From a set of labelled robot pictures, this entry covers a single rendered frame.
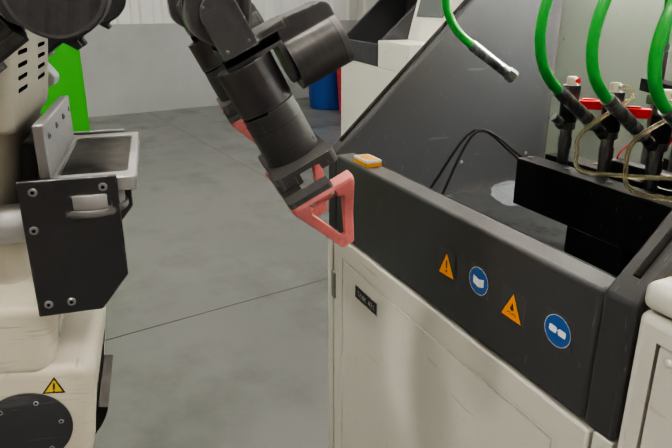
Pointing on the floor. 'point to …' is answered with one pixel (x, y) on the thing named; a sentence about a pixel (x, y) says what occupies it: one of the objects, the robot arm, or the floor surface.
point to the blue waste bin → (324, 93)
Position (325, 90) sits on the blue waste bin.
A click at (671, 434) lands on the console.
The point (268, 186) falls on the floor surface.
